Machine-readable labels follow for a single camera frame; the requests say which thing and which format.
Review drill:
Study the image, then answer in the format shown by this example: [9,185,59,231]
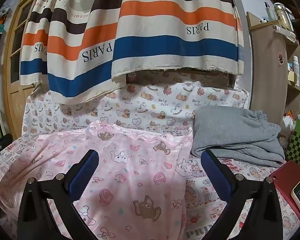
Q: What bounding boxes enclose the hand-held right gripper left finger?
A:
[17,149,100,240]

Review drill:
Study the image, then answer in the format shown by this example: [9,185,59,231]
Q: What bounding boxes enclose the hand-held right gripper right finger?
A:
[200,149,283,240]

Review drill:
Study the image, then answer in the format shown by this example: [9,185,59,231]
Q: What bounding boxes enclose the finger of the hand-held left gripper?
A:
[0,134,13,169]

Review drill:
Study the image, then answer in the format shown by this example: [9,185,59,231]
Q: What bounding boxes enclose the pink printed pants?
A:
[0,120,194,240]

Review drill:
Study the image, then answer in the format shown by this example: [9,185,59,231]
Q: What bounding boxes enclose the printed bed sheet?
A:
[0,127,300,240]

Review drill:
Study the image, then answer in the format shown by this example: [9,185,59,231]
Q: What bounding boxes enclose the grey sweatpants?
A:
[191,106,286,168]

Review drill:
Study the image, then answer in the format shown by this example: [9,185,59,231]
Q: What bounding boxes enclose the wooden door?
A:
[4,0,50,138]

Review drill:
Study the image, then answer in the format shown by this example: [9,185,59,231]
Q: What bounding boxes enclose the red tablet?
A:
[269,160,300,227]

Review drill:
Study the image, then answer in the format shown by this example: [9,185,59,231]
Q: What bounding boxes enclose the white bear print sheet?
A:
[22,71,250,140]

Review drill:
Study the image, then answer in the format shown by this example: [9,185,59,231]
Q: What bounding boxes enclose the wooden shelf unit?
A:
[246,11,300,128]

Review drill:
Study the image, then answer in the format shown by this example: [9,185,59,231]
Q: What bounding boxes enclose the wide striped hanging cloth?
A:
[111,0,243,83]

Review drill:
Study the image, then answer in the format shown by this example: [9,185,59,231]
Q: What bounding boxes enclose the white bottle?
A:
[292,56,300,87]

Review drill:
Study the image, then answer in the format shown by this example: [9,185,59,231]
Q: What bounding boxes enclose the glass jar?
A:
[274,2,294,30]

